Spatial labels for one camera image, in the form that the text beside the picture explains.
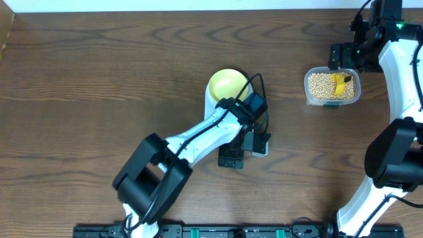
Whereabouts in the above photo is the clear plastic container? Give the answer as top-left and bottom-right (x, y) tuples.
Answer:
(304, 67), (361, 106)

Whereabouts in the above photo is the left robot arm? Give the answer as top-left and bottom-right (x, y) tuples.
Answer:
(112, 93), (270, 237)

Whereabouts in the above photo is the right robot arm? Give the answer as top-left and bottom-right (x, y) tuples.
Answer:
(321, 0), (422, 237)

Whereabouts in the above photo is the yellow plastic bowl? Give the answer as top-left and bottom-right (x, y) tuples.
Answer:
(206, 69), (247, 102)

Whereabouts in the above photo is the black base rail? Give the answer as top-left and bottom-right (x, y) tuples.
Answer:
(72, 223), (406, 238)

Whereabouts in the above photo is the yellow measuring scoop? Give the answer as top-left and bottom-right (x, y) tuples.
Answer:
(331, 74), (353, 96)

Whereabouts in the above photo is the pile of soybeans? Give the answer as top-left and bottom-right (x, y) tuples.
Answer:
(308, 72), (355, 100)

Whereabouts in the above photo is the white digital kitchen scale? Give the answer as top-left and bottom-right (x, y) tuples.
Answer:
(204, 83), (268, 157)

